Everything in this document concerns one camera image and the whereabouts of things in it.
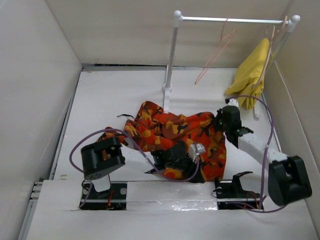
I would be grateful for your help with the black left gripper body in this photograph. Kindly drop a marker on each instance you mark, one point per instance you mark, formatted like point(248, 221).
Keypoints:
point(184, 164)

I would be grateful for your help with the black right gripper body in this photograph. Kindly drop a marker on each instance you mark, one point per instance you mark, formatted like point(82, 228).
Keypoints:
point(219, 124)

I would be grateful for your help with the orange camouflage trousers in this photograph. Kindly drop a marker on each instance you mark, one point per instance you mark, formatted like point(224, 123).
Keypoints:
point(152, 130)

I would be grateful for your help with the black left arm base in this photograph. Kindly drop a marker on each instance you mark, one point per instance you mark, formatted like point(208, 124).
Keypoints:
point(113, 199)

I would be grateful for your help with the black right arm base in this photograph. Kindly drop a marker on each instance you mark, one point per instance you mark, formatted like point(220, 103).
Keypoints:
point(230, 195)

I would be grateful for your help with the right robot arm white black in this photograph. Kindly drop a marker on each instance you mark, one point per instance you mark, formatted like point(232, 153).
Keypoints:
point(288, 180)

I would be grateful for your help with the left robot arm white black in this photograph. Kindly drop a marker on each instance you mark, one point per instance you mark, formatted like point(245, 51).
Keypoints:
point(102, 158)

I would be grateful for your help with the yellow garment on hanger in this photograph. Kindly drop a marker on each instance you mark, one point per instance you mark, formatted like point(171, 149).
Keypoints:
point(247, 75)

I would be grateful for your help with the beige hanger holding garment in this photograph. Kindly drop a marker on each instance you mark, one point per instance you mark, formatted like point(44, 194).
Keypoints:
point(274, 34)

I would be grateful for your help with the white clothes rack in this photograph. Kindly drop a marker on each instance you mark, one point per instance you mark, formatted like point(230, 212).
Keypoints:
point(178, 18)

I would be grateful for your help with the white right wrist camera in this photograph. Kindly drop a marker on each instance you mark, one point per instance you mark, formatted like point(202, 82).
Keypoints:
point(232, 102)

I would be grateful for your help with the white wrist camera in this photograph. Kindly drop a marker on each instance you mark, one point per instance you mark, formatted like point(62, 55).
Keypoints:
point(232, 102)
point(196, 149)

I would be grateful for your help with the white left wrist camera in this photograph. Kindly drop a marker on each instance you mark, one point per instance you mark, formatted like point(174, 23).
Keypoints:
point(196, 149)

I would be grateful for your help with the pink wire hanger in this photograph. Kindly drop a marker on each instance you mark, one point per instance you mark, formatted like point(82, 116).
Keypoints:
point(218, 49)

